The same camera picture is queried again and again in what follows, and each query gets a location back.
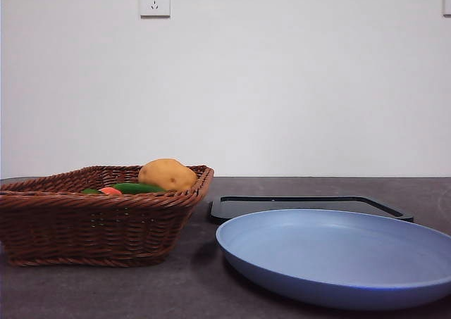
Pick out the orange carrot with green leaves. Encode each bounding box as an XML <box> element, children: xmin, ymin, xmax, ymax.
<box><xmin>81</xmin><ymin>187</ymin><xmax>123</xmax><ymax>196</ymax></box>

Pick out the blue round plate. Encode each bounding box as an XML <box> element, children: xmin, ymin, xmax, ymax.
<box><xmin>215</xmin><ymin>208</ymin><xmax>451</xmax><ymax>311</ymax></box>

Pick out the yellow-brown potato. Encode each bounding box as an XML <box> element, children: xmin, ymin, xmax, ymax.
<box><xmin>137</xmin><ymin>158</ymin><xmax>199</xmax><ymax>193</ymax></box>

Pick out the black rectangular tray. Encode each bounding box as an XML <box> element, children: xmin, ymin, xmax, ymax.
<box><xmin>210</xmin><ymin>195</ymin><xmax>414</xmax><ymax>224</ymax></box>

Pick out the green pepper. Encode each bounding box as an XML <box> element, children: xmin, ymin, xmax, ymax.
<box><xmin>111</xmin><ymin>182</ymin><xmax>167</xmax><ymax>194</ymax></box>

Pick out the brown wicker basket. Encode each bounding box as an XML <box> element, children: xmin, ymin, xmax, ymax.
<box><xmin>0</xmin><ymin>165</ymin><xmax>215</xmax><ymax>268</ymax></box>

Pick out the white wall socket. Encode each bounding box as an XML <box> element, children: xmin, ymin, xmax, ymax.
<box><xmin>140</xmin><ymin>0</ymin><xmax>171</xmax><ymax>19</ymax></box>

